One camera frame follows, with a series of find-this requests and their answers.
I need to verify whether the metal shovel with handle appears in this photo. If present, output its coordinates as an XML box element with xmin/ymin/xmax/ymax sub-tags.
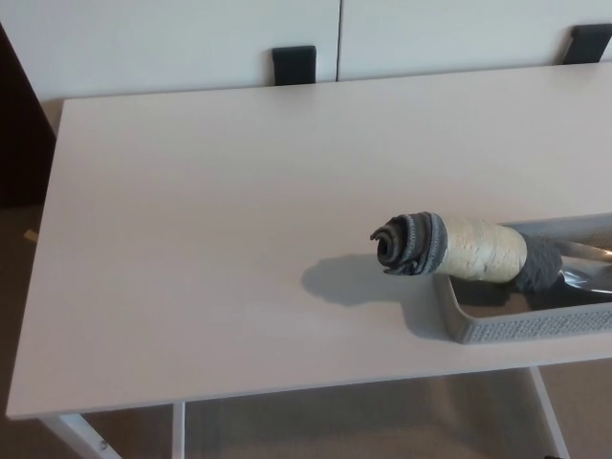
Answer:
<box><xmin>369</xmin><ymin>213</ymin><xmax>612</xmax><ymax>303</ymax></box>

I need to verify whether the grey perforated container tray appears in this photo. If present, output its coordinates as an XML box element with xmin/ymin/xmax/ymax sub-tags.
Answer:
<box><xmin>432</xmin><ymin>212</ymin><xmax>612</xmax><ymax>346</ymax></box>

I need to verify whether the white cabinet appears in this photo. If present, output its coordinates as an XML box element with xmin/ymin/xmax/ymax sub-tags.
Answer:
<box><xmin>0</xmin><ymin>0</ymin><xmax>612</xmax><ymax>103</ymax></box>

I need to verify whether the dark brown door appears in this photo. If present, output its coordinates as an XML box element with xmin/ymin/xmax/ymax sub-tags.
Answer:
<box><xmin>0</xmin><ymin>21</ymin><xmax>58</xmax><ymax>209</ymax></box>

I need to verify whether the black cabinet handle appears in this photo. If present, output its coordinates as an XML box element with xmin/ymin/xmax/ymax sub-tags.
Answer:
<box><xmin>563</xmin><ymin>24</ymin><xmax>612</xmax><ymax>65</ymax></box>
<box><xmin>271</xmin><ymin>45</ymin><xmax>317</xmax><ymax>88</ymax></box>

